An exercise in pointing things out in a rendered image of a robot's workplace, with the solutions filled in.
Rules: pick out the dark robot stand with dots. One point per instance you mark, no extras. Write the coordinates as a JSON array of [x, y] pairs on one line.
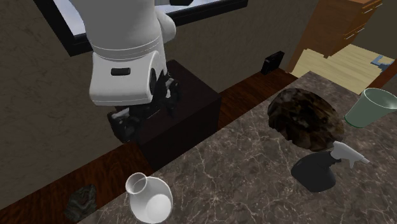
[[192, 124]]

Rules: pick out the white vase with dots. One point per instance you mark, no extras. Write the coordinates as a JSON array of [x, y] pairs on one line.
[[152, 203]]

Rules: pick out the black spray bottle white trigger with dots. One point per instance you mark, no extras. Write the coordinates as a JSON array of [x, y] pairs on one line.
[[314, 173]]

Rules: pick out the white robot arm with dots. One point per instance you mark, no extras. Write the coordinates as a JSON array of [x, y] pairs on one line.
[[124, 31]]

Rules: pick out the green cup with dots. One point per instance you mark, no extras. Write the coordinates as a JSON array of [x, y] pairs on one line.
[[369, 108]]

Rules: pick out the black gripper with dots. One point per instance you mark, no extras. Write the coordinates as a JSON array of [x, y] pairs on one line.
[[125, 124]]

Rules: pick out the small black box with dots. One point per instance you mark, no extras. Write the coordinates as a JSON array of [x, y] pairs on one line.
[[272, 62]]

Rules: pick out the dark mottled lump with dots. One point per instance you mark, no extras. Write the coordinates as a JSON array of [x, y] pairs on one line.
[[81, 203]]

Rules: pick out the wooden chest of drawers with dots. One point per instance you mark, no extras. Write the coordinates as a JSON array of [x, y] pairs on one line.
[[335, 28]]

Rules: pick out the dark brown mottled bowl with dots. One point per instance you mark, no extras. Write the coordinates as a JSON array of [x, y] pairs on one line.
[[305, 119]]

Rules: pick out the black framed window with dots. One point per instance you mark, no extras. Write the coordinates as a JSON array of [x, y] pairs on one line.
[[70, 41]]

